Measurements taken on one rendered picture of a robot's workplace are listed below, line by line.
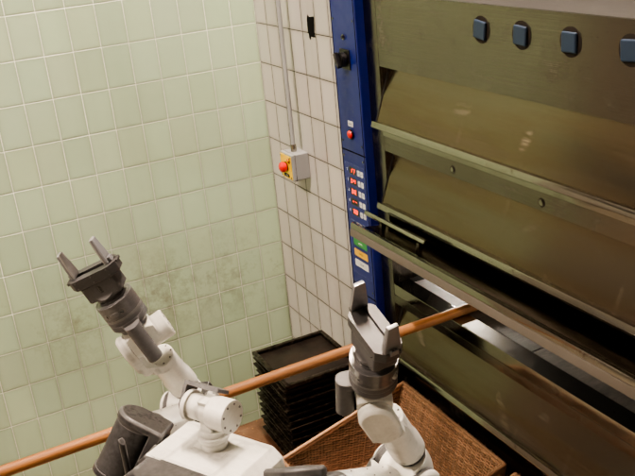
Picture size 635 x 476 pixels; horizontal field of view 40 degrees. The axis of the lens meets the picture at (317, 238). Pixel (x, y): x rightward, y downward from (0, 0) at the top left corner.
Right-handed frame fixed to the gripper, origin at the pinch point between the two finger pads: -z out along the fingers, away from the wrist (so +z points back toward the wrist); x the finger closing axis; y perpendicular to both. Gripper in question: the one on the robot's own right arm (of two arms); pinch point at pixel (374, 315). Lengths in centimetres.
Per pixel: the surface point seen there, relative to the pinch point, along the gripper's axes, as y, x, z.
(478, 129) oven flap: 66, 59, 26
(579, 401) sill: 60, 1, 69
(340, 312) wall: 52, 108, 140
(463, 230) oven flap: 61, 54, 55
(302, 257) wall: 53, 140, 139
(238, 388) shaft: -9, 51, 77
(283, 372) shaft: 4, 51, 78
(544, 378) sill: 60, 13, 73
